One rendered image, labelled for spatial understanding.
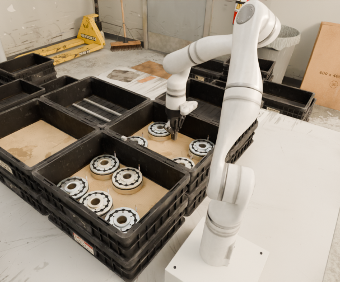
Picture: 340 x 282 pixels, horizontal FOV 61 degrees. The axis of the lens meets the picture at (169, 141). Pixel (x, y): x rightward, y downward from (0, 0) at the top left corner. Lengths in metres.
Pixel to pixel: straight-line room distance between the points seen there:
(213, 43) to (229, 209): 0.48
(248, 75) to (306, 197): 0.68
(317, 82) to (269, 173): 2.37
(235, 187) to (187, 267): 0.32
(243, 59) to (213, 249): 0.50
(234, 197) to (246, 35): 0.39
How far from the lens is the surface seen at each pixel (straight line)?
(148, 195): 0.97
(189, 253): 0.92
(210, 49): 0.91
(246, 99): 0.71
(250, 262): 0.94
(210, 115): 1.39
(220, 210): 0.76
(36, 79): 2.72
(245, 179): 0.67
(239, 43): 0.78
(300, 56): 3.82
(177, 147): 1.17
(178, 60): 0.98
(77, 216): 0.90
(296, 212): 1.21
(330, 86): 3.59
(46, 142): 1.27
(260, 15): 0.80
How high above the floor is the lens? 1.54
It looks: 36 degrees down
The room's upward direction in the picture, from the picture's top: 2 degrees clockwise
